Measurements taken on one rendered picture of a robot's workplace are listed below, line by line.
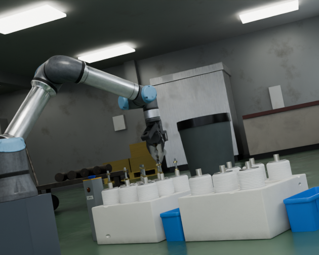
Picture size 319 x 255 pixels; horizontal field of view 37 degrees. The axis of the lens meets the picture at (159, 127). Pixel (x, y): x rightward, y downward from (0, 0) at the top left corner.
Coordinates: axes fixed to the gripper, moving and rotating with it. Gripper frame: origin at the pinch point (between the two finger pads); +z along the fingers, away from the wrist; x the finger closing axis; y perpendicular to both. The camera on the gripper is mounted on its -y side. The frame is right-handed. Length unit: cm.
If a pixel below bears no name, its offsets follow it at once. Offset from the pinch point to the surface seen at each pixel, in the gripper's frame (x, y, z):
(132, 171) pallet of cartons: 495, 775, 17
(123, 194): 14.2, -13.2, 12.3
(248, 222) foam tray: -49, -30, 28
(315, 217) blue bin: -71, -22, 30
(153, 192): -1.8, -13.0, 13.5
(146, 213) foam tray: -0.1, -19.4, 21.4
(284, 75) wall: 138, 975, -146
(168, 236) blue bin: -8.5, -19.1, 32.1
